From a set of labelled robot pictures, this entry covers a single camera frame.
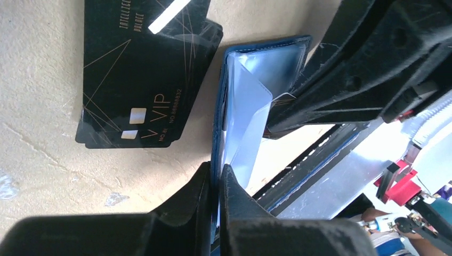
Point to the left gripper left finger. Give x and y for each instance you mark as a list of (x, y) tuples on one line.
[(179, 226)]

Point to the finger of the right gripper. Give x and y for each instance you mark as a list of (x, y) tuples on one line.
[(396, 64), (348, 18)]

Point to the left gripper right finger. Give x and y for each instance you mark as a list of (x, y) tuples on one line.
[(246, 228)]

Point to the blue leather card holder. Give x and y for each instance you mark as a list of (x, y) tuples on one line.
[(252, 76)]

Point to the black credit card stack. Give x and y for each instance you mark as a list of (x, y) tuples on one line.
[(143, 68)]

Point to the red black clamp fixture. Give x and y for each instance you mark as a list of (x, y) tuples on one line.
[(400, 183)]

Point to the aluminium frame rail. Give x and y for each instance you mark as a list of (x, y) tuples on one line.
[(342, 176)]

